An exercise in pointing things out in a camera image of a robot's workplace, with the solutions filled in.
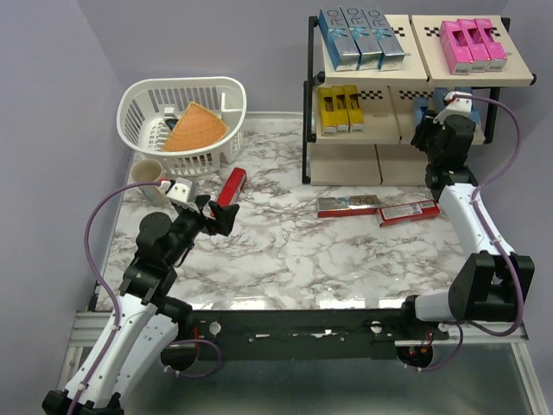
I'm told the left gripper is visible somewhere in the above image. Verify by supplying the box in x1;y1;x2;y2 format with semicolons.
167;194;240;266

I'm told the light blue toothpaste box corner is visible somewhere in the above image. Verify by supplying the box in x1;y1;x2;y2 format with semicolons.
411;97;431;129

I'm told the light blue toothpaste box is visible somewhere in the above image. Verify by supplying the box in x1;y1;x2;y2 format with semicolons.
433;87;454;118
455;86;481;128

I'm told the yellow toothpaste box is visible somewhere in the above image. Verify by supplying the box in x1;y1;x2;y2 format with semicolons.
317;86;337;136
344;85;364;132
331;86;350;133

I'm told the silver blue toothpaste box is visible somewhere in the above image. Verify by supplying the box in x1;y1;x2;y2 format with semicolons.
318;7;359;72
340;6;382;71
362;6;405;72

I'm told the pink toothpaste box horizontal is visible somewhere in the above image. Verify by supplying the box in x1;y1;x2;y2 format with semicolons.
440;21;474;75

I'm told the red white toothpaste box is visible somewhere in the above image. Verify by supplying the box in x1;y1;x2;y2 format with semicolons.
376;201;441;227

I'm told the pink toothpaste box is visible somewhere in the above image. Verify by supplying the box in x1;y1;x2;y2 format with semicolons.
457;19;491;73
474;18;507;72

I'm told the silver red toothpaste box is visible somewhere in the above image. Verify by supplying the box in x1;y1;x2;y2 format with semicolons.
315;195;380;218

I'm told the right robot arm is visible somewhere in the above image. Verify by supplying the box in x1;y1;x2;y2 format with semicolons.
397;110;535;339

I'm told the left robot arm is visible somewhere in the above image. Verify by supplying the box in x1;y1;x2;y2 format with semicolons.
42;195;239;414

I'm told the black three-tier shelf rack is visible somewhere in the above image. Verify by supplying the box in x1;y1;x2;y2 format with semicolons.
302;15;536;185

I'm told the beige ceramic mug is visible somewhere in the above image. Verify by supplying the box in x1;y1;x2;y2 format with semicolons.
130;159;167;207

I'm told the orange woven fan mat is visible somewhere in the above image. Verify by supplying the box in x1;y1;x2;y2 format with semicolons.
161;102;228;152

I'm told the black item in basket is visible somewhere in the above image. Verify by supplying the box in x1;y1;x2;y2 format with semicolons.
163;107;179;131

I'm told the white plastic basket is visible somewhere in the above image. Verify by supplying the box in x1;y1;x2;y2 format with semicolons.
117;76;247;176

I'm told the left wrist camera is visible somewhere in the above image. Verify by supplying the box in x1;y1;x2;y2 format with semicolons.
158;178;200;213

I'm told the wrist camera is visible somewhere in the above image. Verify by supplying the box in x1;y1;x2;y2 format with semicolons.
436;91;472;125
158;178;200;213

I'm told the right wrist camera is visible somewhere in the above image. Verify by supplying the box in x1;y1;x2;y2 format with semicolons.
436;91;472;125

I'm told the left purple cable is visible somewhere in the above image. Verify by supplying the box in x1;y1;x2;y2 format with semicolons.
64;181;168;415

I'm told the purple cable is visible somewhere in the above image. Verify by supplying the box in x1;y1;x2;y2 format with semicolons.
440;95;526;336
64;181;168;415

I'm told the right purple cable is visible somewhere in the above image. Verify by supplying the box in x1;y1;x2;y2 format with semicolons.
440;95;526;336

